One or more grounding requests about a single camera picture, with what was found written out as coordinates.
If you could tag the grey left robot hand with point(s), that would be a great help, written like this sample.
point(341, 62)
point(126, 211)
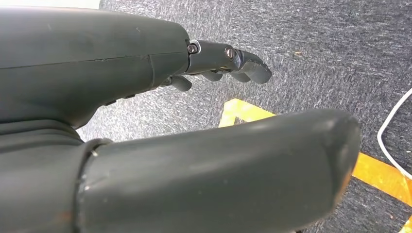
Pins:
point(96, 64)

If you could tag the wide yellow floor tape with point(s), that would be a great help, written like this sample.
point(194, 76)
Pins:
point(379, 177)

